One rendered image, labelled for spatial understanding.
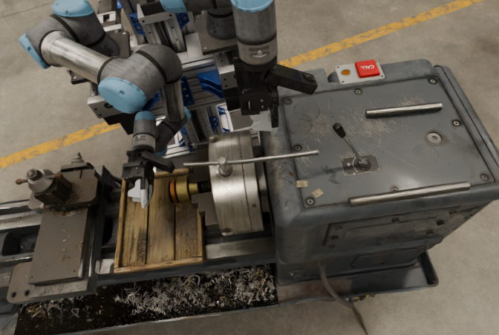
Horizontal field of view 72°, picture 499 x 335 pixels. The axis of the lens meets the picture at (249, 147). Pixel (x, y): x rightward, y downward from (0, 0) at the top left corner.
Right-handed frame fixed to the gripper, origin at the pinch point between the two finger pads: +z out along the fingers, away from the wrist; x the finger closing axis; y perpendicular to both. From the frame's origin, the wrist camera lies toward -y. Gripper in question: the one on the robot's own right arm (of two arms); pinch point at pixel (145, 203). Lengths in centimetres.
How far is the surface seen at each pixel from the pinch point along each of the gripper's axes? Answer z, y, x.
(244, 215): 11.0, -30.4, 6.3
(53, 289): 17.7, 35.2, -15.2
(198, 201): 2.6, -16.8, 1.7
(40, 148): -110, 125, -105
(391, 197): 16, -66, 18
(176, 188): -2.1, -10.5, 3.4
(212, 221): 9.5, -20.5, 1.9
